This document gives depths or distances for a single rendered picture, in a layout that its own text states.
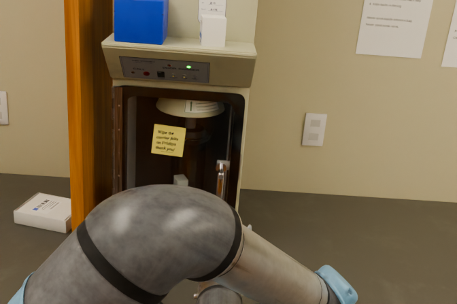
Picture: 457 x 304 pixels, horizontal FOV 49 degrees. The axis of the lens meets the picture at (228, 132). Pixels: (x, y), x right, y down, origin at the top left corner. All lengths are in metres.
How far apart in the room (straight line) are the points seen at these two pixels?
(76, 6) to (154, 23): 0.16
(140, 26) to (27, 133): 0.84
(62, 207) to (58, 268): 1.01
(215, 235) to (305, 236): 1.00
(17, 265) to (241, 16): 0.81
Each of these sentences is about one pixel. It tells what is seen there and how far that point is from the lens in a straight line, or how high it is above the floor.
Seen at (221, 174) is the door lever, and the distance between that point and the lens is 1.20.
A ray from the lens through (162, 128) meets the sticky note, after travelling 1.22.
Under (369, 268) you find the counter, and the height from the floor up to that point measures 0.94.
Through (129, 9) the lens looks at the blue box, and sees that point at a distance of 1.06.
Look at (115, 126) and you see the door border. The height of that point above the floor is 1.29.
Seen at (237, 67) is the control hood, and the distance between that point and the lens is 1.09.
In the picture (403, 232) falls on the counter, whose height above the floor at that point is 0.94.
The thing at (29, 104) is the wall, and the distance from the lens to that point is 1.77.
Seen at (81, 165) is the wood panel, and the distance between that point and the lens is 1.20.
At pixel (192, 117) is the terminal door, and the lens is 1.20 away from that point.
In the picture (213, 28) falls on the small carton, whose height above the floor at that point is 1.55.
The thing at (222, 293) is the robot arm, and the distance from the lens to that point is 0.83.
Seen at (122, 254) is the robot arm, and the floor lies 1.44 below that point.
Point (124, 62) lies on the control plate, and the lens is 1.12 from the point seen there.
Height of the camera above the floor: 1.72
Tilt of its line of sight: 20 degrees down
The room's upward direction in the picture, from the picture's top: 5 degrees clockwise
